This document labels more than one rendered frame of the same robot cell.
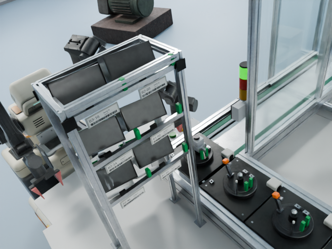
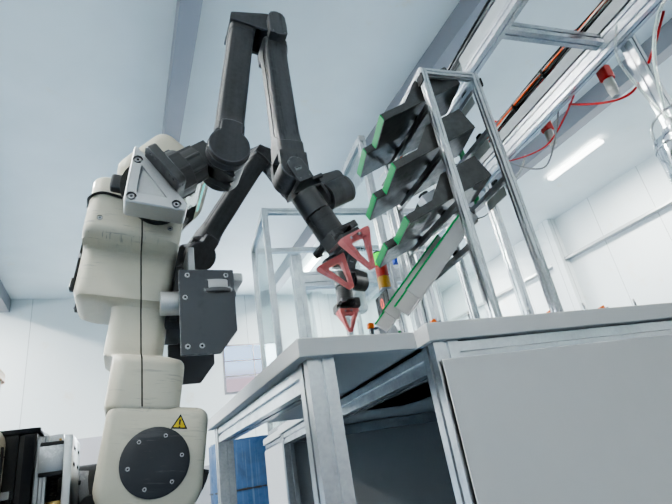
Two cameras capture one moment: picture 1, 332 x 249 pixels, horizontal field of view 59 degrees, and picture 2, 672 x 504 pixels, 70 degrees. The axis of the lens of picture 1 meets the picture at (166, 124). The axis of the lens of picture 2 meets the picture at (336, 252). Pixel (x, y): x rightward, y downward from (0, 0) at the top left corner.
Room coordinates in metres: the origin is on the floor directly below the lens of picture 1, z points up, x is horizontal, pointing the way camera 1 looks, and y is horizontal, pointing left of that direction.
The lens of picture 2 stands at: (0.78, 1.41, 0.68)
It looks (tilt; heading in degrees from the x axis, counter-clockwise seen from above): 24 degrees up; 282
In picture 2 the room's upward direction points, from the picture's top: 10 degrees counter-clockwise
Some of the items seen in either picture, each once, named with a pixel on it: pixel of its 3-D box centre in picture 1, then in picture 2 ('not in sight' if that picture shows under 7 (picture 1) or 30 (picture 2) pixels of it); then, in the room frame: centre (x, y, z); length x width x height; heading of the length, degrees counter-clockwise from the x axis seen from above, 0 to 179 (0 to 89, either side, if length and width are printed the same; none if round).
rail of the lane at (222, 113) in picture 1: (216, 123); not in sight; (1.27, -0.28, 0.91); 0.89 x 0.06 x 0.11; 122
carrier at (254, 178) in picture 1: (239, 179); not in sight; (0.78, -0.26, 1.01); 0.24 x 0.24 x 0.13; 32
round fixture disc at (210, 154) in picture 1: (198, 154); not in sight; (0.99, -0.12, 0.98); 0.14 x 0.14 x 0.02
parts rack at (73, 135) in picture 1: (139, 170); (455, 219); (0.70, 0.12, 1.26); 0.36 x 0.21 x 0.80; 122
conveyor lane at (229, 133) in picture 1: (243, 135); not in sight; (1.13, -0.39, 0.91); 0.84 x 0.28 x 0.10; 122
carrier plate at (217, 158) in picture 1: (198, 156); not in sight; (0.99, -0.12, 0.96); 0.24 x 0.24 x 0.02; 32
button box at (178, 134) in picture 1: (183, 133); not in sight; (1.22, -0.08, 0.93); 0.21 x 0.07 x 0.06; 122
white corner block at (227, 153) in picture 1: (227, 154); not in sight; (0.96, -0.26, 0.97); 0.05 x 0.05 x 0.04; 32
